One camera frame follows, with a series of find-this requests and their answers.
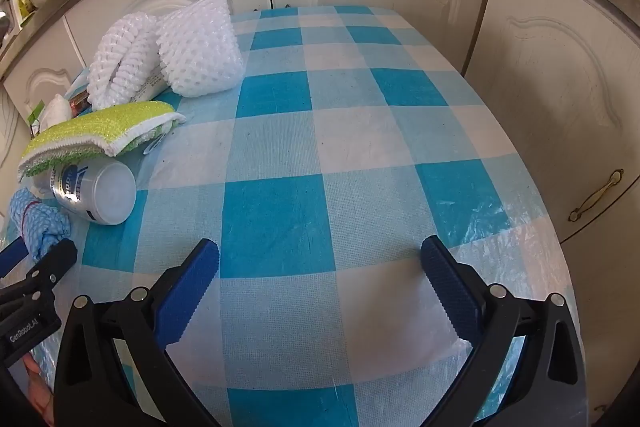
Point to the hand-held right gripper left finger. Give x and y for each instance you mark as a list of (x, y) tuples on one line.
[(192, 287)]

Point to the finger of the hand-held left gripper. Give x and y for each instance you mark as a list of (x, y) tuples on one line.
[(12, 257), (55, 257)]

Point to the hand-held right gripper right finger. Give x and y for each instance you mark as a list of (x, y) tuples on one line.
[(450, 292)]

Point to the blue knitted cloth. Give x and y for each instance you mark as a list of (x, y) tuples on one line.
[(35, 222)]

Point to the white plastic bottle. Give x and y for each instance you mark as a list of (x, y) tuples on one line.
[(107, 194)]

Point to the green and white sponge cloth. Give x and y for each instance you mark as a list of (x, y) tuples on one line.
[(100, 127)]

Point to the white paper wad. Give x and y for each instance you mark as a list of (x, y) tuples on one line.
[(55, 109)]

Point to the white foam net sleeve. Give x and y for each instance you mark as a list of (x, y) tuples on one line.
[(200, 52)]

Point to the person's left hand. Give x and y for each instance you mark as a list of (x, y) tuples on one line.
[(40, 392)]

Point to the blue checkered tablecloth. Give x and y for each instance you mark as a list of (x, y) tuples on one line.
[(320, 187)]

